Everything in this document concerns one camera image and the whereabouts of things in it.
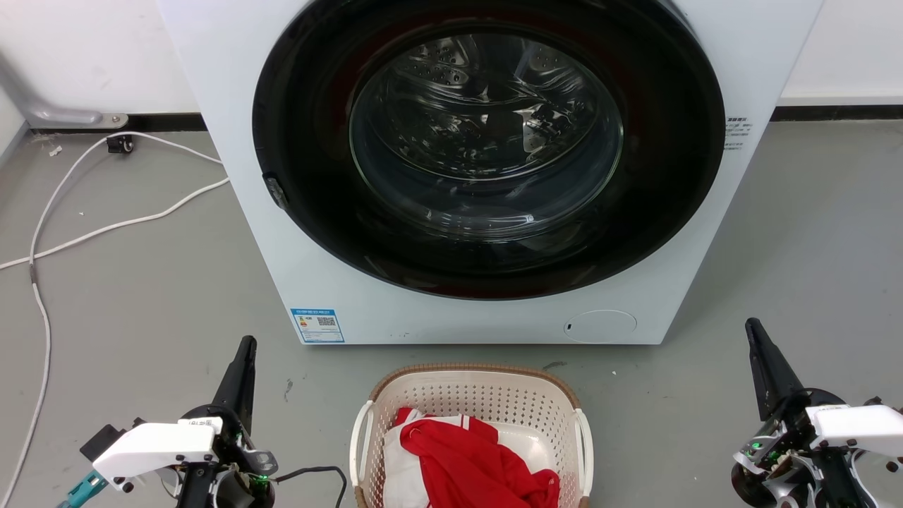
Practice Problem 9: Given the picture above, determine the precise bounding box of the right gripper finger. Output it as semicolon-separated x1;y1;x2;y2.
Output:
745;317;771;422
751;317;806;417

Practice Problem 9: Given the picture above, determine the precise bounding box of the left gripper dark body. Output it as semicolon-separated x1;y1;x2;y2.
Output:
157;404;279;508

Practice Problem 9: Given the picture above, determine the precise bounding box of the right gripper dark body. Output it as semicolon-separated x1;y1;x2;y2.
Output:
730;387;858;508

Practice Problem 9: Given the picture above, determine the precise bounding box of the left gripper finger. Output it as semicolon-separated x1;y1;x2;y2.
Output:
211;336;250;433
244;336;257;433

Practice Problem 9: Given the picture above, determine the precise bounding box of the beige perforated laundry basket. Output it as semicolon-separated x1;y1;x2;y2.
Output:
349;363;595;508

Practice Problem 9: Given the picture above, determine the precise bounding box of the blue energy label sticker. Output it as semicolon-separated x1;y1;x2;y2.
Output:
290;308;346;344

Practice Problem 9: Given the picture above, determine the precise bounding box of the round white filter cover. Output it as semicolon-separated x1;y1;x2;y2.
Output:
563;310;638;344

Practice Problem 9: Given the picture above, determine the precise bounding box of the black round washer door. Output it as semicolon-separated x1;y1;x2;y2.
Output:
252;0;727;301

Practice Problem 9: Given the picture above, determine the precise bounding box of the red garment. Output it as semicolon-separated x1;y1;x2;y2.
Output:
393;407;561;508

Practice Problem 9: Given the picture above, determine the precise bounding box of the small printed text sticker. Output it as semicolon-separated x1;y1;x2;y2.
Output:
724;116;753;152

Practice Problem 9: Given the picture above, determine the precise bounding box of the white front-load washing machine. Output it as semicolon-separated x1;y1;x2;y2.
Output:
156;0;825;346

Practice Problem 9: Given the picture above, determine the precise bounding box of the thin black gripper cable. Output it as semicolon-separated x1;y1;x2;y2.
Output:
272;466;349;508

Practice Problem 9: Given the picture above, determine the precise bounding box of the teal cable connector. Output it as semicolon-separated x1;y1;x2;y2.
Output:
56;471;109;508

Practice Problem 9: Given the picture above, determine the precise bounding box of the white power cable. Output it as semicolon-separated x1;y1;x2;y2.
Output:
0;177;231;272

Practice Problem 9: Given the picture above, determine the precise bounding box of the long white looping cable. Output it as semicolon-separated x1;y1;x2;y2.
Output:
0;131;224;506

